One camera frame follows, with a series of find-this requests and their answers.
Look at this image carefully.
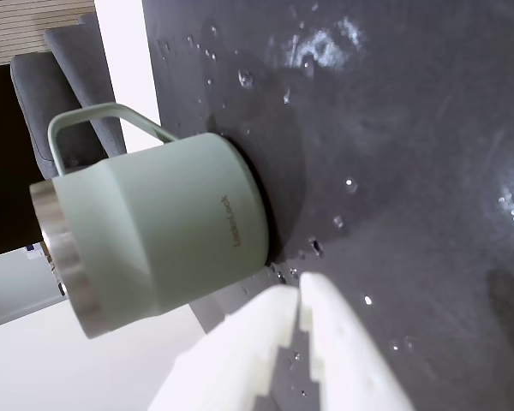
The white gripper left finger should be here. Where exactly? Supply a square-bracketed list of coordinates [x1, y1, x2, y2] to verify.
[147, 285, 302, 411]

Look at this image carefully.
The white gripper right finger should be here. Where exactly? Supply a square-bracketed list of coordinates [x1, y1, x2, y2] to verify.
[298, 271, 413, 411]

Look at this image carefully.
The pale green steel-rimmed mug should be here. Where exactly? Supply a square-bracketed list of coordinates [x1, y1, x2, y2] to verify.
[28, 102, 270, 340]

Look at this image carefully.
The black table mat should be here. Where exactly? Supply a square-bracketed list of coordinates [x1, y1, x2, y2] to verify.
[140, 0, 514, 411]

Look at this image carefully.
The grey upholstered chair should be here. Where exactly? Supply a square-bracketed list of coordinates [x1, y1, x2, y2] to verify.
[10, 53, 112, 181]
[45, 12, 128, 158]

